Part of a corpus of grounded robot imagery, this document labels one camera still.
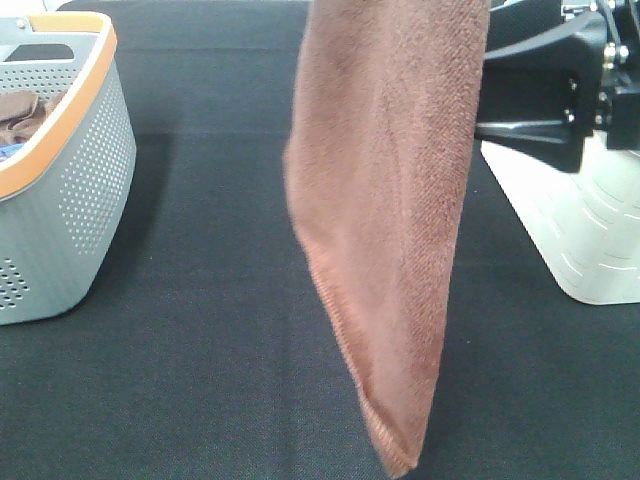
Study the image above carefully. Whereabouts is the blue cloth in basket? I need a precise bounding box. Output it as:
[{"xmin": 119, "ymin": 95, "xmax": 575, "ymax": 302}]
[{"xmin": 0, "ymin": 143, "xmax": 24, "ymax": 162}]

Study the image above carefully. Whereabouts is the white lidded storage box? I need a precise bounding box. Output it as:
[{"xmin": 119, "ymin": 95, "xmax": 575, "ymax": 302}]
[{"xmin": 480, "ymin": 0, "xmax": 640, "ymax": 307}]

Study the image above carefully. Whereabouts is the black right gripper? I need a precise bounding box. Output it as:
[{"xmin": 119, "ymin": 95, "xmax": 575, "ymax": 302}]
[{"xmin": 474, "ymin": 1, "xmax": 639, "ymax": 173}]

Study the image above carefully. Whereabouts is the black table cloth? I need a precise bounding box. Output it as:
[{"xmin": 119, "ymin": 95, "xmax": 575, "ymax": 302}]
[{"xmin": 1, "ymin": 1, "xmax": 639, "ymax": 479}]

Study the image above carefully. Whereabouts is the brown microfibre towel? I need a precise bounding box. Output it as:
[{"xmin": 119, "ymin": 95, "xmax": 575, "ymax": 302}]
[{"xmin": 284, "ymin": 1, "xmax": 489, "ymax": 478}]

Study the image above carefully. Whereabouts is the grey perforated laundry basket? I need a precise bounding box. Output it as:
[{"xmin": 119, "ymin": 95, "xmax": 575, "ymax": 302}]
[{"xmin": 1, "ymin": 12, "xmax": 136, "ymax": 325}]

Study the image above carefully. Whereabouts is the brown towel in basket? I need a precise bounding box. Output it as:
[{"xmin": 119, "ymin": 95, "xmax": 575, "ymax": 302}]
[{"xmin": 1, "ymin": 90, "xmax": 66, "ymax": 146}]

